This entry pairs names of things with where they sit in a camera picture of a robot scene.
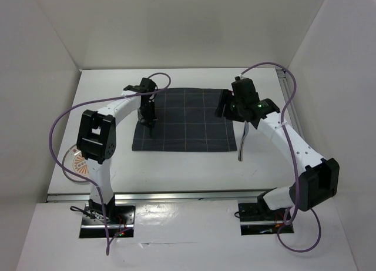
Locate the dark checked cloth placemat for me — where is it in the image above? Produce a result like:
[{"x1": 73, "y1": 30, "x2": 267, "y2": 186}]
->
[{"x1": 132, "y1": 88, "x2": 237, "y2": 152}]

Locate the white orange patterned plate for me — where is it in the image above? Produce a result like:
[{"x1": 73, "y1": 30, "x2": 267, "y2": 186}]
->
[{"x1": 62, "y1": 145, "x2": 89, "y2": 185}]

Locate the gold fork green handle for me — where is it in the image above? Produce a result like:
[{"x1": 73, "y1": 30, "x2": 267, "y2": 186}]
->
[{"x1": 148, "y1": 123, "x2": 155, "y2": 138}]

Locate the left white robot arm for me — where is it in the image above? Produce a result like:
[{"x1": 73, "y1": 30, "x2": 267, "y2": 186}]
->
[{"x1": 76, "y1": 78, "x2": 157, "y2": 223}]

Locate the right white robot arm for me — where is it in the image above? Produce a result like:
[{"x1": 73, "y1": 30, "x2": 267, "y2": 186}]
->
[{"x1": 215, "y1": 76, "x2": 340, "y2": 219}]

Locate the silver table knife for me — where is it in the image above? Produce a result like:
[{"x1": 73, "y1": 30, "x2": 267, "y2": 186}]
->
[{"x1": 237, "y1": 121, "x2": 249, "y2": 162}]

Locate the aluminium frame rail right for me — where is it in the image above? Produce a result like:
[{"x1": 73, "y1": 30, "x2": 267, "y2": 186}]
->
[{"x1": 276, "y1": 68, "x2": 321, "y2": 192}]

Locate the aluminium frame rail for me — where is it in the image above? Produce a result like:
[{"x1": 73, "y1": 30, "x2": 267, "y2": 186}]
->
[
  {"x1": 46, "y1": 189, "x2": 321, "y2": 202},
  {"x1": 276, "y1": 68, "x2": 321, "y2": 192}
]

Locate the aluminium frame rail front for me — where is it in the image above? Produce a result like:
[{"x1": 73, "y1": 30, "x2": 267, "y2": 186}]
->
[{"x1": 46, "y1": 189, "x2": 321, "y2": 202}]

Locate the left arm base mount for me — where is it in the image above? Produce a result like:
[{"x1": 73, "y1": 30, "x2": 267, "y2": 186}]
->
[{"x1": 70, "y1": 205, "x2": 136, "y2": 239}]

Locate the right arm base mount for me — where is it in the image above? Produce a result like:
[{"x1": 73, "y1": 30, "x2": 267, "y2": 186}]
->
[{"x1": 234, "y1": 199, "x2": 285, "y2": 236}]

